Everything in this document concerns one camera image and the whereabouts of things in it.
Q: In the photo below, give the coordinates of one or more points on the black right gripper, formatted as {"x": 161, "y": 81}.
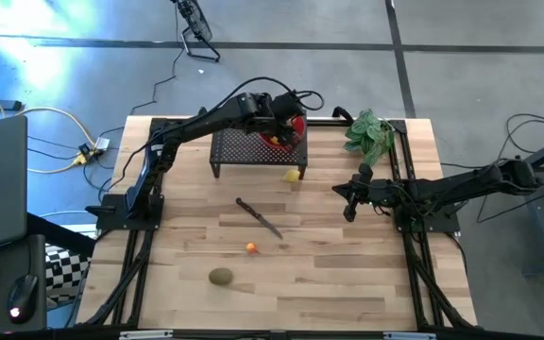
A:
{"x": 373, "y": 194}

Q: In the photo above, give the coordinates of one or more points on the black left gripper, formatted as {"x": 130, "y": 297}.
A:
{"x": 288, "y": 113}

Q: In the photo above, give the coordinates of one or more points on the red plastic colander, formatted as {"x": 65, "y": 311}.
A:
{"x": 301, "y": 124}

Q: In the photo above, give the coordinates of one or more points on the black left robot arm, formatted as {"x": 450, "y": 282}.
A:
{"x": 206, "y": 120}

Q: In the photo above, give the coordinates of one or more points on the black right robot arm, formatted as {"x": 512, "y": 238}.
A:
{"x": 465, "y": 184}

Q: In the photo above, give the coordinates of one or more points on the variegated green potted plant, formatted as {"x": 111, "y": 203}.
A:
{"x": 368, "y": 137}

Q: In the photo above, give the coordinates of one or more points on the black perforated metal shelf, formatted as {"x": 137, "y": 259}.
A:
{"x": 234, "y": 151}

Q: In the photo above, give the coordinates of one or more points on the orange-yellow pear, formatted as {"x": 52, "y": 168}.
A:
{"x": 251, "y": 248}

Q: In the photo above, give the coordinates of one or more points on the whole green-brown kiwi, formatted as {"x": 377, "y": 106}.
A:
{"x": 220, "y": 276}

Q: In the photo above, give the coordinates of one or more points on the grey power adapter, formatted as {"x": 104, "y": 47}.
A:
{"x": 102, "y": 143}

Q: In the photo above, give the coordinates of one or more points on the black-white checkerboard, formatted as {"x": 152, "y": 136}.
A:
{"x": 64, "y": 274}

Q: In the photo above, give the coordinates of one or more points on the black computer mouse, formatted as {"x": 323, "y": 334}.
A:
{"x": 22, "y": 297}

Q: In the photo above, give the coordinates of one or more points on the black computer desk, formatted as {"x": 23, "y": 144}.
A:
{"x": 3, "y": 264}

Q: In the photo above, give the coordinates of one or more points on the black aluminium rig frame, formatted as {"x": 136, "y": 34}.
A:
{"x": 324, "y": 123}

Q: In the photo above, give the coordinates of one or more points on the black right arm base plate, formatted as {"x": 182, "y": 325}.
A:
{"x": 423, "y": 227}

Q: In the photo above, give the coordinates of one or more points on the silver rig bracket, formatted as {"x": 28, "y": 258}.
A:
{"x": 409, "y": 336}
{"x": 144, "y": 334}

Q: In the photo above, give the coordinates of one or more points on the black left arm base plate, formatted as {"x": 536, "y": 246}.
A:
{"x": 107, "y": 219}

